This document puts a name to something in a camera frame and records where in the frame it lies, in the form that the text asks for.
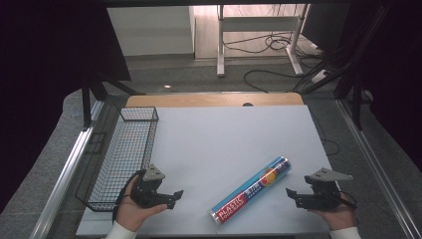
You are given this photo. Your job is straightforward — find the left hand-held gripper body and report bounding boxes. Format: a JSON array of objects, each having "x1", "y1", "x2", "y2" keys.
[{"x1": 129, "y1": 163, "x2": 168, "y2": 209}]

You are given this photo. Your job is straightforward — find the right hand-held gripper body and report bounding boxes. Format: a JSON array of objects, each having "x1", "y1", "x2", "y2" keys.
[{"x1": 303, "y1": 167, "x2": 354, "y2": 211}]

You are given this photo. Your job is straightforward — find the person's left hand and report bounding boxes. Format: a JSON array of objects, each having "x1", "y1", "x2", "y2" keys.
[{"x1": 114, "y1": 173, "x2": 169, "y2": 233}]

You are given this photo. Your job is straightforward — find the person's right hand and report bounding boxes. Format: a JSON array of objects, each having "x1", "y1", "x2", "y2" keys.
[{"x1": 311, "y1": 192, "x2": 359, "y2": 231}]

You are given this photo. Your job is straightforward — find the blue plastic wrap roll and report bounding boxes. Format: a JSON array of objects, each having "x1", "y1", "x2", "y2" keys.
[{"x1": 209, "y1": 155, "x2": 293, "y2": 226}]

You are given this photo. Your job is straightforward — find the white table cover sheet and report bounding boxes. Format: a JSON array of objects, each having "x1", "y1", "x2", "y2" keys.
[{"x1": 76, "y1": 105, "x2": 333, "y2": 237}]

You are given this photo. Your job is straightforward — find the black metal stand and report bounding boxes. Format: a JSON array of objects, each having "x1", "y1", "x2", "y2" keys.
[
  {"x1": 80, "y1": 71, "x2": 146, "y2": 129},
  {"x1": 303, "y1": 4, "x2": 394, "y2": 131}
]

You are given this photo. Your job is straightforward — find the white power strip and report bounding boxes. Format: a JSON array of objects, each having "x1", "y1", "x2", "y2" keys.
[{"x1": 311, "y1": 69, "x2": 330, "y2": 85}]

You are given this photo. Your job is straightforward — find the white cabinet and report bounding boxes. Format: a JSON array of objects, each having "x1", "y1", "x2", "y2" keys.
[{"x1": 106, "y1": 6, "x2": 196, "y2": 57}]

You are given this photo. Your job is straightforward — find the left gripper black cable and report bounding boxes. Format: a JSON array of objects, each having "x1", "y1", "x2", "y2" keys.
[{"x1": 111, "y1": 169, "x2": 147, "y2": 224}]

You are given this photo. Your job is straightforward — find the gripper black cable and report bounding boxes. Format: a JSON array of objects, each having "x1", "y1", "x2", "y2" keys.
[
  {"x1": 337, "y1": 190, "x2": 358, "y2": 210},
  {"x1": 111, "y1": 169, "x2": 147, "y2": 224}
]

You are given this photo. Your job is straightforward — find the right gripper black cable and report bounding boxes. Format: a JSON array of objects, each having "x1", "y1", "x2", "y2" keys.
[{"x1": 337, "y1": 190, "x2": 358, "y2": 210}]

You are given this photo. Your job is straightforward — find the black wire basket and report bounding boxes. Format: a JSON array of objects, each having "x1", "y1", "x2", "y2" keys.
[{"x1": 75, "y1": 106, "x2": 160, "y2": 213}]

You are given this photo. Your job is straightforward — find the thin black table-side cable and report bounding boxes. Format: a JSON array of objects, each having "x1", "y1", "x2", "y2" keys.
[{"x1": 309, "y1": 110, "x2": 341, "y2": 157}]

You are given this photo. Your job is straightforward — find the aluminium rail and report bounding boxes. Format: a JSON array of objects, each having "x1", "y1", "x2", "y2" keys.
[
  {"x1": 29, "y1": 99, "x2": 106, "y2": 239},
  {"x1": 335, "y1": 99, "x2": 422, "y2": 239}
]

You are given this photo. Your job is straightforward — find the black floor cables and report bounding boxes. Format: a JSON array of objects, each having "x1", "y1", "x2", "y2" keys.
[{"x1": 222, "y1": 31, "x2": 324, "y2": 94}]

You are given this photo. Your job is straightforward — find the white desk frame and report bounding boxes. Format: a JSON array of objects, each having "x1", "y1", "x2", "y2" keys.
[{"x1": 216, "y1": 3, "x2": 312, "y2": 79}]

